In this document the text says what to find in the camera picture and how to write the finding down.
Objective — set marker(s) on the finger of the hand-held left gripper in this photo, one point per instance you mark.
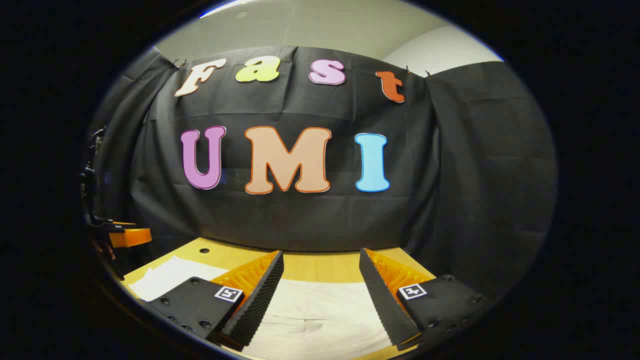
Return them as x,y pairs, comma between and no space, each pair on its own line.
130,236

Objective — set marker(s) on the black backdrop cloth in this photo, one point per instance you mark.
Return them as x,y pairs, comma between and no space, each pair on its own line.
300,220

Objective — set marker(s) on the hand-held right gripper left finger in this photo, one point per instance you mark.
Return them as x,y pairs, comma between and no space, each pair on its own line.
265,295

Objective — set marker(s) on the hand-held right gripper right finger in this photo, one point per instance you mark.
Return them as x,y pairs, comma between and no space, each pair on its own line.
382,300

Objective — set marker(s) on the white jeans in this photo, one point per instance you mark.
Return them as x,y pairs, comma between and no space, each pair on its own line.
320,312

